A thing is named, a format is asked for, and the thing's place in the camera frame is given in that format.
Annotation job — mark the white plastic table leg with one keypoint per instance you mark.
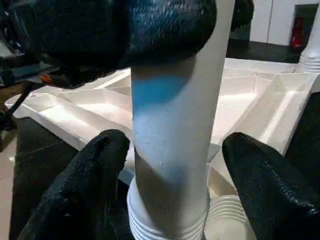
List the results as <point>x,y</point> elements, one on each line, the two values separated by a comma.
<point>175,125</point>

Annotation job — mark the white plastic table top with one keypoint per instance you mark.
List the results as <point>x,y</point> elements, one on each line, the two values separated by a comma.
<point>250,100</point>

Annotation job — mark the red bottle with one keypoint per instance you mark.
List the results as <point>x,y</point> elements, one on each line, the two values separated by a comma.
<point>297,33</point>

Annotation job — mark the white leg with black mark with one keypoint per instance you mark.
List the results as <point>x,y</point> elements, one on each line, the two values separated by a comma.
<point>311,50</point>

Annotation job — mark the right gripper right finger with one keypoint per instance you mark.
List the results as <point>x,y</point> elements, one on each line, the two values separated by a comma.
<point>270,190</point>

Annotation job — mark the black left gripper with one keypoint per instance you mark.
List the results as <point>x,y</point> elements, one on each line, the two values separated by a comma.
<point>22,37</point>

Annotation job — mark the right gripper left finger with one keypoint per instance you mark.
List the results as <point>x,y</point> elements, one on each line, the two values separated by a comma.
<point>82,190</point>

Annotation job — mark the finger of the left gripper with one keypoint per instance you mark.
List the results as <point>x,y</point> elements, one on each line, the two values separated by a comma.
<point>137,32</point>
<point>241,12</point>

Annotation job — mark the black work mat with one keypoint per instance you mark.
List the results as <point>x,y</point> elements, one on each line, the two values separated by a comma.
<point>45,150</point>

